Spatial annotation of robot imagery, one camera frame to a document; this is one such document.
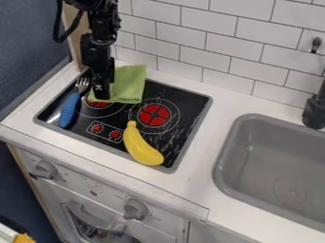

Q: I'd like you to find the green cloth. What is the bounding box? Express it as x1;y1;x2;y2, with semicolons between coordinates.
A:
86;64;149;104

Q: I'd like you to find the tap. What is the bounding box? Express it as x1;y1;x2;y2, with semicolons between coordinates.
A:
300;37;325;130

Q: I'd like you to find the yellow toy banana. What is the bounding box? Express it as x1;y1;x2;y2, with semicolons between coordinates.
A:
122;120;165;167

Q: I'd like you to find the toy stove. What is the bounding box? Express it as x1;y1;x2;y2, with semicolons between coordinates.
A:
31;68;215;175

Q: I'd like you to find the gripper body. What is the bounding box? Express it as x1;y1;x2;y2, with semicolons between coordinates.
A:
80;32;117;84

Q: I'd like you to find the toy sink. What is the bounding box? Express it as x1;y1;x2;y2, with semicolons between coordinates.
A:
212;113;325;234

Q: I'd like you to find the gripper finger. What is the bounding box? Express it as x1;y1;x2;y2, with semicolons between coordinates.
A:
91;75;113;101

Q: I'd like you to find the blue-handled toy fork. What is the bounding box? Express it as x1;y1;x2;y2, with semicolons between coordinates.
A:
58;77;92;129

